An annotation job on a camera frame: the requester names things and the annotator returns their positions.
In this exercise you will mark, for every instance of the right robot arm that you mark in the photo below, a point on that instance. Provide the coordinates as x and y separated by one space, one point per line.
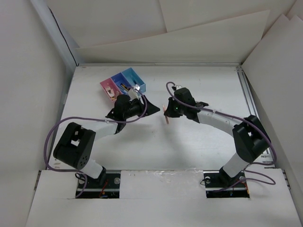
249 135

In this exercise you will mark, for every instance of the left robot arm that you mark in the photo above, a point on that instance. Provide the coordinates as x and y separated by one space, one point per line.
75 145

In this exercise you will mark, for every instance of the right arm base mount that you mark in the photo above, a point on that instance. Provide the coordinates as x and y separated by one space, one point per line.
216 187

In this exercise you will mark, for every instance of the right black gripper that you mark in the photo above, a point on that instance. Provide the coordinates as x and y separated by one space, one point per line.
169 112

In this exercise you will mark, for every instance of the dark blue container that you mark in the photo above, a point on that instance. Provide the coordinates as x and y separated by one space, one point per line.
120 78

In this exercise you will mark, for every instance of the pink container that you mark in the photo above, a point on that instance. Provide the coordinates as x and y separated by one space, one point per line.
109 83

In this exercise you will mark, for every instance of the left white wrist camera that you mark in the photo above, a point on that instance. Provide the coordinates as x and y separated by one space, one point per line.
134 92

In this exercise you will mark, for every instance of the light blue container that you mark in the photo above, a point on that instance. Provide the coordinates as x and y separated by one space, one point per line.
134 79

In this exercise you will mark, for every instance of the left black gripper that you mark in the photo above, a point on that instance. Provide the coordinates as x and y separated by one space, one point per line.
150 109

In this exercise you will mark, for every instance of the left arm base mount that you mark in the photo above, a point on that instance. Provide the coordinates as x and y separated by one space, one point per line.
91 189

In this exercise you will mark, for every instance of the yellow utility knife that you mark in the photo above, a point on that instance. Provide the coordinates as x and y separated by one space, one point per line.
124 87

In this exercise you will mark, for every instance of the right aluminium rail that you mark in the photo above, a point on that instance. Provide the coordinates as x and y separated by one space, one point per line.
267 158

